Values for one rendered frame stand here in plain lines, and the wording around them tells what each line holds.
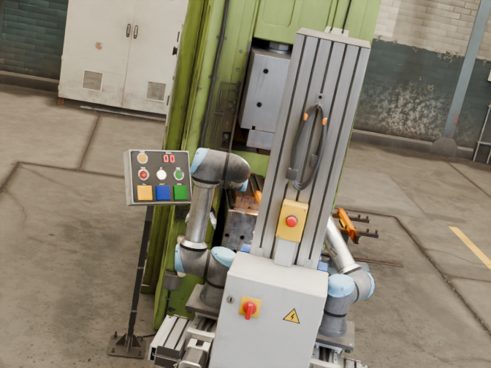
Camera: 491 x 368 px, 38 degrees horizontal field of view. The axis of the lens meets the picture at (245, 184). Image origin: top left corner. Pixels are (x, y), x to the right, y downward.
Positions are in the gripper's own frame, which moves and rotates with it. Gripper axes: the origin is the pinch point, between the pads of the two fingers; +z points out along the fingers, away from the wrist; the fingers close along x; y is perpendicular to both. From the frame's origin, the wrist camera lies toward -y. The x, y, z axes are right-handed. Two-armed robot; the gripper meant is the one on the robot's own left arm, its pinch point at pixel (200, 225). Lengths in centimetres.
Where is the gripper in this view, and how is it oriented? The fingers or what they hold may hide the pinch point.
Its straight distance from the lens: 350.2
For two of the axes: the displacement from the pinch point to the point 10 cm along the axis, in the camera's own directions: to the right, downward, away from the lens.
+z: -1.9, 9.3, 3.1
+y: -1.5, 2.8, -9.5
